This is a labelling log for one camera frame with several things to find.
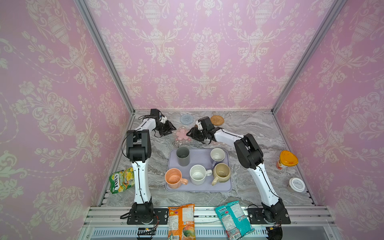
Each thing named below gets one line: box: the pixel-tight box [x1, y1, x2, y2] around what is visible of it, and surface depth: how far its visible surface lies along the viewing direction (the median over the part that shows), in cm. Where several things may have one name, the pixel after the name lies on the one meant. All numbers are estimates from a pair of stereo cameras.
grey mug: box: [176, 146, 190, 167], surface depth 90 cm
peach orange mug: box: [164, 168, 188, 189], surface depth 82 cm
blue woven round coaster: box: [179, 114, 194, 126], surface depth 117 cm
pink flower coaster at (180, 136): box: [173, 126, 192, 145], surface depth 108 cm
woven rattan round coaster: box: [210, 115, 225, 126], surface depth 118 cm
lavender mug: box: [210, 147, 226, 167], surface depth 91 cm
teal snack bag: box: [214, 200, 255, 240], surface depth 73 cm
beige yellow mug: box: [211, 162, 231, 186], surface depth 82 cm
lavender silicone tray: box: [165, 148, 232, 192], surface depth 85 cm
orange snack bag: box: [167, 203, 196, 240], surface depth 72 cm
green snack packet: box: [109, 167, 135, 194], surface depth 85 cm
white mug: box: [189, 164, 213, 186], surface depth 83 cm
